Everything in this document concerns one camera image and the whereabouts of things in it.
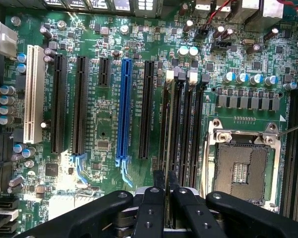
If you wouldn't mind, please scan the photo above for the metal rear port block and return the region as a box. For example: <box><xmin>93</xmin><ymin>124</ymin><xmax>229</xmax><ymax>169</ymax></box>
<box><xmin>242</xmin><ymin>0</ymin><xmax>284</xmax><ymax>32</ymax></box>

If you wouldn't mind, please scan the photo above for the green motherboard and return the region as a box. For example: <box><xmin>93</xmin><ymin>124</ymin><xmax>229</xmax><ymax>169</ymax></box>
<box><xmin>1</xmin><ymin>4</ymin><xmax>298</xmax><ymax>235</ymax></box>

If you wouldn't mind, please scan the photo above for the white power connector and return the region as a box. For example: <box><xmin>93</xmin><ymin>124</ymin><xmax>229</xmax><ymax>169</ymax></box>
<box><xmin>0</xmin><ymin>21</ymin><xmax>18</xmax><ymax>60</ymax></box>

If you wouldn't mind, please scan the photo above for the black SATA port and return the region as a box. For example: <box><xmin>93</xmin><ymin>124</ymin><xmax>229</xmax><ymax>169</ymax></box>
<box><xmin>0</xmin><ymin>220</ymin><xmax>18</xmax><ymax>234</ymax></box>
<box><xmin>0</xmin><ymin>196</ymin><xmax>20</xmax><ymax>211</ymax></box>

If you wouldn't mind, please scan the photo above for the silver blue-topped capacitor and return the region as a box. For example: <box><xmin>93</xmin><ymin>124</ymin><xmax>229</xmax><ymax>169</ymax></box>
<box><xmin>263</xmin><ymin>75</ymin><xmax>279</xmax><ymax>87</ymax></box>
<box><xmin>188</xmin><ymin>46</ymin><xmax>199</xmax><ymax>59</ymax></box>
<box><xmin>235</xmin><ymin>72</ymin><xmax>250</xmax><ymax>85</ymax></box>
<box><xmin>223</xmin><ymin>71</ymin><xmax>238</xmax><ymax>84</ymax></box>
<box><xmin>176</xmin><ymin>45</ymin><xmax>189</xmax><ymax>59</ymax></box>
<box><xmin>282</xmin><ymin>81</ymin><xmax>298</xmax><ymax>92</ymax></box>
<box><xmin>249</xmin><ymin>73</ymin><xmax>264</xmax><ymax>86</ymax></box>

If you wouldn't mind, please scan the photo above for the red and black wire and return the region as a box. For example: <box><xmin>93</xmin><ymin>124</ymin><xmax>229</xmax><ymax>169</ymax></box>
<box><xmin>205</xmin><ymin>0</ymin><xmax>231</xmax><ymax>27</ymax></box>

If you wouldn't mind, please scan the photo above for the short black expansion slot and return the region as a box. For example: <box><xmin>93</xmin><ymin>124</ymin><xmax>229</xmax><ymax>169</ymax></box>
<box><xmin>98</xmin><ymin>57</ymin><xmax>112</xmax><ymax>87</ymax></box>

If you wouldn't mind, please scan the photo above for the long black expansion slot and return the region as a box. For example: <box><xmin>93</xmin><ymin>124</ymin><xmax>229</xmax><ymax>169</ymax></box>
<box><xmin>138</xmin><ymin>60</ymin><xmax>155</xmax><ymax>160</ymax></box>
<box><xmin>71</xmin><ymin>56</ymin><xmax>90</xmax><ymax>156</ymax></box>
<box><xmin>50</xmin><ymin>54</ymin><xmax>68</xmax><ymax>155</ymax></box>

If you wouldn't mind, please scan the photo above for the black fan header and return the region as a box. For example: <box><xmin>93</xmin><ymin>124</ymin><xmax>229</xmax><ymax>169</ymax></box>
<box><xmin>197</xmin><ymin>28</ymin><xmax>209</xmax><ymax>41</ymax></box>

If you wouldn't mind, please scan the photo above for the blue expansion slot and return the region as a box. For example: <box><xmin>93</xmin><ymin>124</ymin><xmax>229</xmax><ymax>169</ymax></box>
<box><xmin>115</xmin><ymin>58</ymin><xmax>134</xmax><ymax>160</ymax></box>

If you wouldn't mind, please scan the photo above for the CPU socket with metal frame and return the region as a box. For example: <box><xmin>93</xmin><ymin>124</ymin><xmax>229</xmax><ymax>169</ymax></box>
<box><xmin>205</xmin><ymin>118</ymin><xmax>283</xmax><ymax>214</ymax></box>

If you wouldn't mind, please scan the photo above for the thin metal locking lever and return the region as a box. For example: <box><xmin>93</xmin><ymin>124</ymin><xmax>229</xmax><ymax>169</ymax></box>
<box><xmin>278</xmin><ymin>120</ymin><xmax>298</xmax><ymax>136</ymax></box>

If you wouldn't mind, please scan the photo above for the white PCI expansion slot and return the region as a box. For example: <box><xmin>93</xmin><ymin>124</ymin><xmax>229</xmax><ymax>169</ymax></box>
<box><xmin>23</xmin><ymin>44</ymin><xmax>47</xmax><ymax>145</ymax></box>

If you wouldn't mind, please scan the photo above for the white SATA port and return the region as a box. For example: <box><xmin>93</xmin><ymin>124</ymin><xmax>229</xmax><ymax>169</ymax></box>
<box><xmin>0</xmin><ymin>209</ymin><xmax>20</xmax><ymax>228</ymax></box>

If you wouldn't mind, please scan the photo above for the RAM slot with black latch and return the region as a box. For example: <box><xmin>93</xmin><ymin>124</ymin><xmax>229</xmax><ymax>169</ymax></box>
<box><xmin>189</xmin><ymin>73</ymin><xmax>211</xmax><ymax>190</ymax></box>
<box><xmin>169</xmin><ymin>72</ymin><xmax>187</xmax><ymax>184</ymax></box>

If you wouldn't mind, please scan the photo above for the RAM slot with white latch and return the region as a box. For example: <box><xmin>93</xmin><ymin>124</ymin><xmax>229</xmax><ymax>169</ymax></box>
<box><xmin>179</xmin><ymin>70</ymin><xmax>198</xmax><ymax>188</ymax></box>
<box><xmin>157</xmin><ymin>70</ymin><xmax>176</xmax><ymax>174</ymax></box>

